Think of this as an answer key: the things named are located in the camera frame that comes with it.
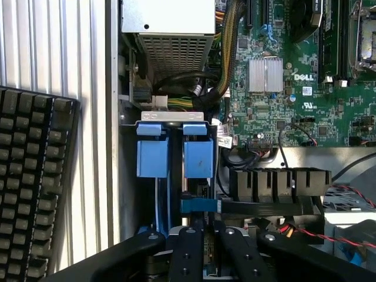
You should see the black RAM slot bank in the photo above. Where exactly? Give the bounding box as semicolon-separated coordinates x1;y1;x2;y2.
318;0;355;88

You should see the short blue disk carrier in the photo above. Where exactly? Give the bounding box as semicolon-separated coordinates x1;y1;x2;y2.
182;123;215;179

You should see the grey open PC case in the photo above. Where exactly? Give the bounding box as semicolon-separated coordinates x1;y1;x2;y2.
105;0;376;282

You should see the black CPU cooler fan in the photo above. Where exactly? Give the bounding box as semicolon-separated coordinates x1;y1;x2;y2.
286;0;326;44

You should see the silver disk bay frame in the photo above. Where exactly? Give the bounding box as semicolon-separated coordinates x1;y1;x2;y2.
140;110;204;122

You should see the black expansion slot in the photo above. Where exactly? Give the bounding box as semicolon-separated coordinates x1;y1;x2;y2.
244;0;255;30
259;0;270;26

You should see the silver power supply unit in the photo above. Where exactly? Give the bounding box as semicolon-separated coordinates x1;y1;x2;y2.
121;0;217;76

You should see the red-black twisted wire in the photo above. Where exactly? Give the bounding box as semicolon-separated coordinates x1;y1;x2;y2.
295;184;376;250

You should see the long blue disk carrier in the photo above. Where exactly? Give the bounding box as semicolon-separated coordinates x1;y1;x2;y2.
136;123;170;233

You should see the thick black cable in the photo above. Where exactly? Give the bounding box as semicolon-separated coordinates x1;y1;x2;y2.
331;152;376;183

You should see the green Dell motherboard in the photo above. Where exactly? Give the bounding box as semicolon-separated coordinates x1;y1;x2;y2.
219;0;376;149

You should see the blue-plug flat data wire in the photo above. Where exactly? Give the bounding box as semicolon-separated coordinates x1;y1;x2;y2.
180;197;305;217

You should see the black computer keyboard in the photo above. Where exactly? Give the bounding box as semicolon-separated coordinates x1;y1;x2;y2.
0;86;82;282

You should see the silver chipset heatsink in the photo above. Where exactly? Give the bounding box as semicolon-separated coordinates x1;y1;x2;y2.
248;57;284;93

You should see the silver CPU socket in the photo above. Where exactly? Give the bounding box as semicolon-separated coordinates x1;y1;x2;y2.
349;0;376;71

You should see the white power connector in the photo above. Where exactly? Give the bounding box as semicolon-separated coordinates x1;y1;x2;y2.
152;95;169;112

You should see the braided power cable bundle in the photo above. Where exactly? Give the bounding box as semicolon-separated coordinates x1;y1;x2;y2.
192;0;246;110

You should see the black sleeved cable loop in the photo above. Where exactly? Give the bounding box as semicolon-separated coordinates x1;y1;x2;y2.
152;71;220;96

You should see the thin black looped wire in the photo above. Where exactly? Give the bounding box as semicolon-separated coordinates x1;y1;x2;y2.
277;123;318;170

